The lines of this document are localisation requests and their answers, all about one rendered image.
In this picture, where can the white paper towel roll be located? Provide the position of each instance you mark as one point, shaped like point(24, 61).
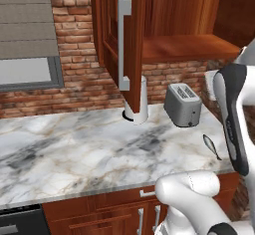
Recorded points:
point(143, 99)

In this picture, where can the wooden base cupboard door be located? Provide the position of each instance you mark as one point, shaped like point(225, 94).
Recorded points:
point(99, 222)
point(159, 220)

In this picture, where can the wooden drawer front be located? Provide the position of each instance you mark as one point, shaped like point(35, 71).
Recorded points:
point(116, 197)

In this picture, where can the black dishwasher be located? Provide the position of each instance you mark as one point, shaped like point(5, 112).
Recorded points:
point(21, 220)

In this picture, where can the grey toaster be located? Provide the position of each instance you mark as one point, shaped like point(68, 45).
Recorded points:
point(182, 104)

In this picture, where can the grey framed window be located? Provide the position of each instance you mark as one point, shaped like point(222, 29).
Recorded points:
point(23, 71)

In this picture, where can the wooden cabinet door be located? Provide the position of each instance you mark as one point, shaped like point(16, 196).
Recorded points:
point(134, 46)

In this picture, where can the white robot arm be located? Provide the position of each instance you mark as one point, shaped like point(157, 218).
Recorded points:
point(189, 195)

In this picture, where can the grey window blind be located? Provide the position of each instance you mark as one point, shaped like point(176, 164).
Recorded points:
point(26, 16)

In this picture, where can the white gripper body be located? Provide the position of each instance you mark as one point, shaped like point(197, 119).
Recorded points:
point(209, 84)

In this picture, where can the open wooden wall cabinet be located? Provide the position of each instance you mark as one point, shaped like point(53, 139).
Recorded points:
point(186, 48)

